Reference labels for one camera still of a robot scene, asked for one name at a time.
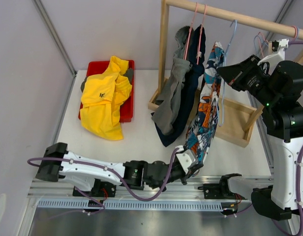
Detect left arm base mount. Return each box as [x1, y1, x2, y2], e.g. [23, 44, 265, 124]
[83, 179, 116, 198]

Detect pink hanger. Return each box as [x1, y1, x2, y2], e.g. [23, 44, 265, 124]
[254, 26, 300, 58]
[183, 2, 198, 60]
[196, 3, 208, 66]

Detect grey shorts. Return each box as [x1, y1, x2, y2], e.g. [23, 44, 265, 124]
[152, 26, 194, 135]

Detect yellow shorts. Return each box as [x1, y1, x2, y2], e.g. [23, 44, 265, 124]
[80, 56, 132, 141]

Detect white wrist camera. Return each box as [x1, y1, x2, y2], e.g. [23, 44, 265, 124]
[257, 38, 289, 66]
[175, 145, 198, 174]

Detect aluminium mounting rail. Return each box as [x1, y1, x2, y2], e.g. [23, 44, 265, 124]
[27, 176, 275, 200]

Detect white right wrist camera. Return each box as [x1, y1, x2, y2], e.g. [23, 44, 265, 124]
[257, 38, 289, 66]

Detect slotted cable duct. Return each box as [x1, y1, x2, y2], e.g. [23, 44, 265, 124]
[37, 198, 236, 211]

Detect wooden clothes rack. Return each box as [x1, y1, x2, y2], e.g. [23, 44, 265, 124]
[147, 0, 303, 149]

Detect navy blue shorts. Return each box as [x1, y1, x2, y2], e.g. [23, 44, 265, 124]
[155, 26, 206, 147]

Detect red plastic bin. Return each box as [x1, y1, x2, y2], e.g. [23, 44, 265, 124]
[86, 60, 135, 123]

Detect olive green shorts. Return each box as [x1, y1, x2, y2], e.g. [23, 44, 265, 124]
[80, 68, 134, 92]

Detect patterned blue orange shorts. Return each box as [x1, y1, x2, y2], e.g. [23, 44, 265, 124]
[184, 41, 225, 172]

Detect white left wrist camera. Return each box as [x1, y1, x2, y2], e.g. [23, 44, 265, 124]
[175, 145, 198, 174]

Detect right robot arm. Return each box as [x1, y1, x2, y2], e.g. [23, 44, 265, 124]
[217, 55, 303, 221]

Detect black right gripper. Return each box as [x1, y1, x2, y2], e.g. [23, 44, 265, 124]
[218, 55, 280, 107]

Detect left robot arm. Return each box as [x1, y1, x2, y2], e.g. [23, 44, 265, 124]
[35, 143, 204, 197]

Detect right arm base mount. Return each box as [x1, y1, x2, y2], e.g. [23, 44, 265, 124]
[197, 183, 238, 200]

